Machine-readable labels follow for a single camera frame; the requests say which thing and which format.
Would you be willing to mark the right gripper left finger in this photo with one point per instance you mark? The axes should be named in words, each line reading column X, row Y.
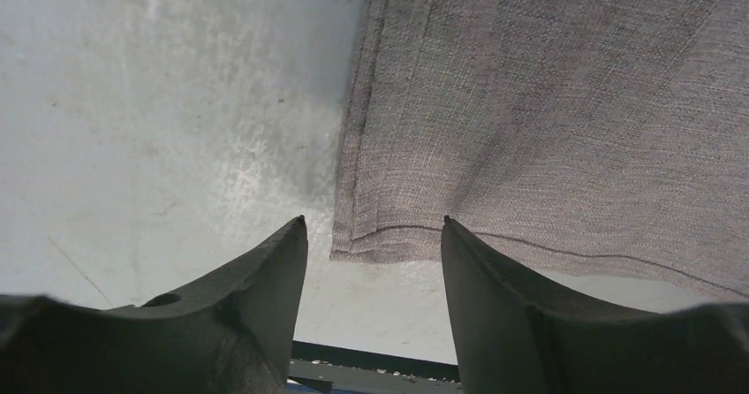
column 229, row 331

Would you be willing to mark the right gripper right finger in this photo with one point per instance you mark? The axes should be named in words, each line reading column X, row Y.
column 517, row 331

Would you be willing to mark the grey cloth napkin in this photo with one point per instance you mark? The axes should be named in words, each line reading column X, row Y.
column 603, row 137

